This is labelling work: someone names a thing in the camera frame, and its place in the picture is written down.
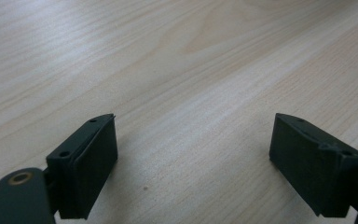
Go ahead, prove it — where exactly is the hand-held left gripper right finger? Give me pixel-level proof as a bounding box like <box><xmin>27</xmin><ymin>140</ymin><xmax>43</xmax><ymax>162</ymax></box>
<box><xmin>268</xmin><ymin>112</ymin><xmax>358</xmax><ymax>218</ymax></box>

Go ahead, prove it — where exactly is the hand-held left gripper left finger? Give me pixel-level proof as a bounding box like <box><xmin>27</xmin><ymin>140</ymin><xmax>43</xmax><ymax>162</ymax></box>
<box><xmin>45</xmin><ymin>113</ymin><xmax>119</xmax><ymax>220</ymax></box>

